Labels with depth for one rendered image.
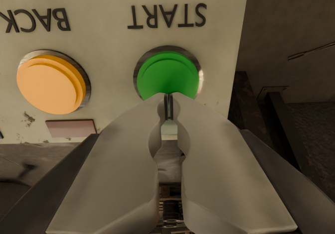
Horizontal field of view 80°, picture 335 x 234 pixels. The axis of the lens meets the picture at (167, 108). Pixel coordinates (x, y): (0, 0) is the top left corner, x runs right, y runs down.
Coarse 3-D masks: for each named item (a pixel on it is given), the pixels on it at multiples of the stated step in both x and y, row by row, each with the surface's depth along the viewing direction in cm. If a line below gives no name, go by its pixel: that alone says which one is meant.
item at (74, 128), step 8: (48, 120) 15; (56, 120) 15; (64, 120) 15; (72, 120) 15; (80, 120) 15; (88, 120) 15; (48, 128) 15; (56, 128) 15; (64, 128) 15; (72, 128) 15; (80, 128) 15; (88, 128) 15; (56, 136) 16; (64, 136) 16; (72, 136) 16; (80, 136) 16
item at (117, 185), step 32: (160, 96) 11; (128, 128) 8; (160, 128) 9; (96, 160) 7; (128, 160) 7; (96, 192) 6; (128, 192) 6; (64, 224) 5; (96, 224) 5; (128, 224) 6
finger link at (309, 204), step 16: (256, 144) 7; (272, 160) 7; (272, 176) 6; (288, 176) 6; (304, 176) 6; (288, 192) 6; (304, 192) 6; (320, 192) 6; (288, 208) 5; (304, 208) 5; (320, 208) 5; (304, 224) 5; (320, 224) 5
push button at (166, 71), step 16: (144, 64) 12; (160, 64) 12; (176, 64) 12; (192, 64) 12; (144, 80) 12; (160, 80) 12; (176, 80) 12; (192, 80) 12; (144, 96) 13; (192, 96) 13
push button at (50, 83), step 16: (32, 64) 12; (48, 64) 12; (64, 64) 12; (32, 80) 12; (48, 80) 12; (64, 80) 12; (80, 80) 13; (32, 96) 13; (48, 96) 13; (64, 96) 13; (80, 96) 13; (48, 112) 13; (64, 112) 14
